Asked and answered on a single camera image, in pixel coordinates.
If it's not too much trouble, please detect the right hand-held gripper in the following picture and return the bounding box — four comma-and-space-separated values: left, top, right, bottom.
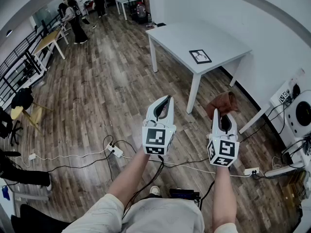
207, 108, 241, 167

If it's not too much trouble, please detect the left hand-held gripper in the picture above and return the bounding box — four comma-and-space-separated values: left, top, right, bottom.
142, 95, 177, 156

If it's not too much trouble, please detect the brown woven cloth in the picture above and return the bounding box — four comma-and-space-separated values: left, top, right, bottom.
206, 91, 241, 120

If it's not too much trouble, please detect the black framed deer antler picture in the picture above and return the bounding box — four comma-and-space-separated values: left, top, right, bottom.
189, 49, 213, 65

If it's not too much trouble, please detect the person's left forearm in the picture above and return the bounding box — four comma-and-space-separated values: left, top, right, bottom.
106, 146, 159, 210

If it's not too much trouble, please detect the person's right forearm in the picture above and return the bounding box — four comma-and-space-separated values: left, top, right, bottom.
212, 163, 238, 226

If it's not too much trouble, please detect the white side table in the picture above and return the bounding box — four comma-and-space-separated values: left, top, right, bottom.
239, 68, 311, 169

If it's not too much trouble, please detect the white power strip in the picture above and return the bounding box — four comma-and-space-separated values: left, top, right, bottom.
243, 167, 260, 177
105, 142, 124, 158

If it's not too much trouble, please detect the black-white patterned cube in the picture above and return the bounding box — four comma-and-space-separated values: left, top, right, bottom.
278, 91, 292, 104

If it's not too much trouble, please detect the long white bar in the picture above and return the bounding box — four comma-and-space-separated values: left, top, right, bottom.
264, 163, 306, 179

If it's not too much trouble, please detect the person's white shoe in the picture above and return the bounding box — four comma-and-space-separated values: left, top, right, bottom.
149, 185, 161, 198

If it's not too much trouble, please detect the white round device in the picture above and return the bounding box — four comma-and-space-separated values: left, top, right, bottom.
284, 90, 311, 138

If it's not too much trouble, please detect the black waist box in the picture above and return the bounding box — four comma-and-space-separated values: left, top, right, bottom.
168, 188, 201, 202

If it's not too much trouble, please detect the large white table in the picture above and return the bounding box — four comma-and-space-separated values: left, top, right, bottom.
145, 20, 253, 114

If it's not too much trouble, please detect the black cart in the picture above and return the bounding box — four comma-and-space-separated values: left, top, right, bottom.
128, 0, 151, 24

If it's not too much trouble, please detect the person's white shirt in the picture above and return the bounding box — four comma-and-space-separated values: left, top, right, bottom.
62, 193, 240, 233

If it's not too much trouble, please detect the clear water jug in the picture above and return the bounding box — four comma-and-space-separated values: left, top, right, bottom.
136, 2, 147, 18

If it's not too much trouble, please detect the small white table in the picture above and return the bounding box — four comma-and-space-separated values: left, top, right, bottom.
115, 0, 138, 21

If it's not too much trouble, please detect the wood-top desk with white legs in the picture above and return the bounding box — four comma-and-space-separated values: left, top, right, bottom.
32, 27, 70, 73

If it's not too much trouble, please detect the black metal railing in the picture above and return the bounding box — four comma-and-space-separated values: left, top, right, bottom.
0, 12, 64, 110

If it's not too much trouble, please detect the black jacket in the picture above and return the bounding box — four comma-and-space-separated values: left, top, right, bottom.
11, 86, 35, 110

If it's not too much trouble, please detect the black office chair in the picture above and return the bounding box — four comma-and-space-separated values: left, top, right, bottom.
0, 107, 24, 147

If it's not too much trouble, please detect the blue cloth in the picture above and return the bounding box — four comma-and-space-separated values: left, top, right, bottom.
1, 185, 11, 201

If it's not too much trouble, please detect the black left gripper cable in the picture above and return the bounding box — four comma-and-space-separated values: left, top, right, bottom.
121, 155, 166, 219

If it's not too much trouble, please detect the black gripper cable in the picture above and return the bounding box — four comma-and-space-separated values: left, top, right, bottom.
198, 180, 216, 211
121, 155, 166, 219

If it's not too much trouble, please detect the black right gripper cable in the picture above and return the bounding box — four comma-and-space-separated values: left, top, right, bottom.
198, 180, 216, 211

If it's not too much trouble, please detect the black floor cable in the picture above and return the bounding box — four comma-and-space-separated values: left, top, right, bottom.
47, 134, 115, 182

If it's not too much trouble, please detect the white floor cable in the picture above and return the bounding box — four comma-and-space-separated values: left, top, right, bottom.
13, 149, 109, 164

